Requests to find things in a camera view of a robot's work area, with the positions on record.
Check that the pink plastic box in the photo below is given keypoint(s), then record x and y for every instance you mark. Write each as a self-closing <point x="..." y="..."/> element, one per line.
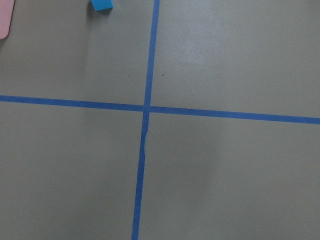
<point x="6" y="12"/>

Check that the small blue block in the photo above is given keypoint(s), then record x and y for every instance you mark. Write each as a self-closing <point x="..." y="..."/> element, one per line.
<point x="101" y="5"/>

